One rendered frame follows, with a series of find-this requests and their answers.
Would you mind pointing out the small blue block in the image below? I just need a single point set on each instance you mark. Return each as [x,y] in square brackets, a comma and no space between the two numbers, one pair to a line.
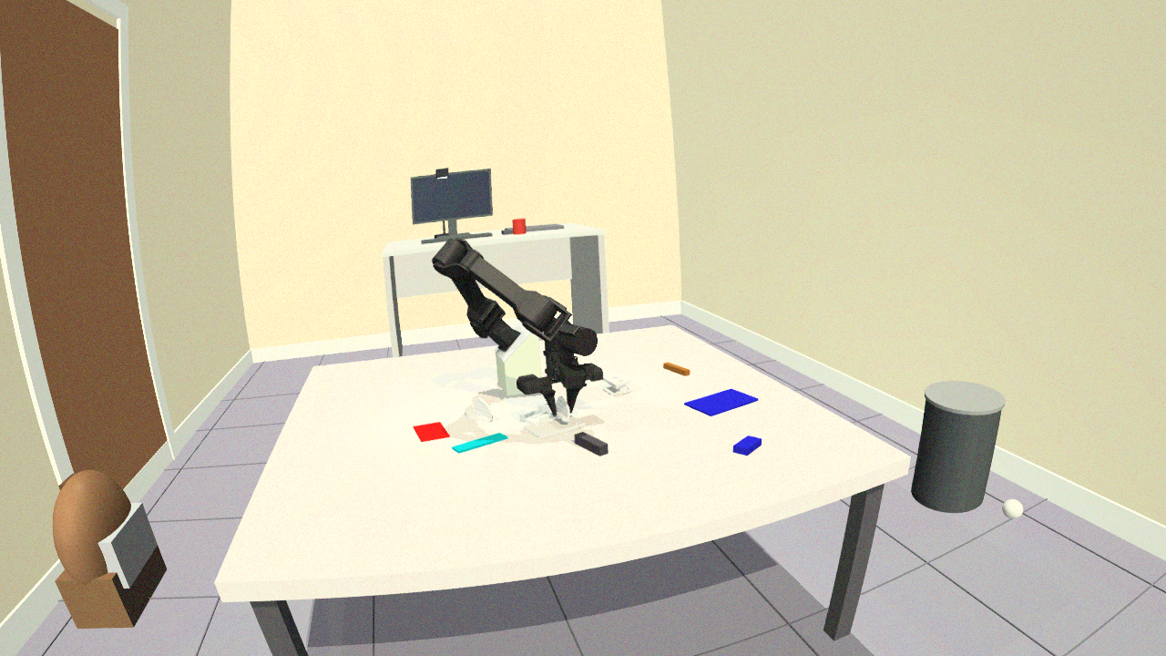
[747,445]

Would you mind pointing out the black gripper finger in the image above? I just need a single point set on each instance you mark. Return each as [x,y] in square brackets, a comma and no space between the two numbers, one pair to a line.
[571,397]
[550,399]

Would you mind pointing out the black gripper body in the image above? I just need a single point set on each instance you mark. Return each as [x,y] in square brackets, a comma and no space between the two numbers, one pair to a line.
[530,384]

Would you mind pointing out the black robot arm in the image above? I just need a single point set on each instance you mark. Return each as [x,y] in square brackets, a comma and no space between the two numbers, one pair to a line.
[458,261]

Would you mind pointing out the blue flat rectangular plate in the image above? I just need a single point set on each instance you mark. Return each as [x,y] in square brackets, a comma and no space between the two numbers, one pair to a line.
[718,403]

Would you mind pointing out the cyan flat plate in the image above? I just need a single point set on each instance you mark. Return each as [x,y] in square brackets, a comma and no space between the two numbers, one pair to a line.
[484,441]

